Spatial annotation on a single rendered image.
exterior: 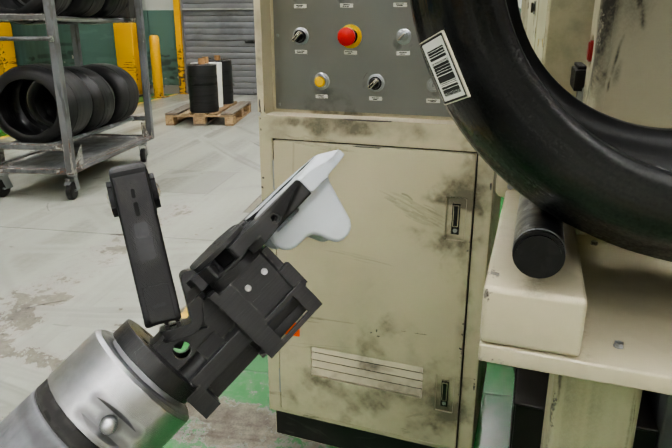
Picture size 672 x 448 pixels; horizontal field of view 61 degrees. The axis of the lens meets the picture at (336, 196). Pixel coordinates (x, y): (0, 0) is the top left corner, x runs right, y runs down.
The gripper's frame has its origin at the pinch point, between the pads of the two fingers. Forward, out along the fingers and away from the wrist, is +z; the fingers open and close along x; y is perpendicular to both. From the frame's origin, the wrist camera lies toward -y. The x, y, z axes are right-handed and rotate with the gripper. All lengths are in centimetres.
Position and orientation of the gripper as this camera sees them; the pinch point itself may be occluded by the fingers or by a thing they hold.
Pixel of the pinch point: (323, 156)
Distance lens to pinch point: 45.1
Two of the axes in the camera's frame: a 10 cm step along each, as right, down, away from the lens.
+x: 3.1, -0.7, -9.5
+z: 6.8, -6.9, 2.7
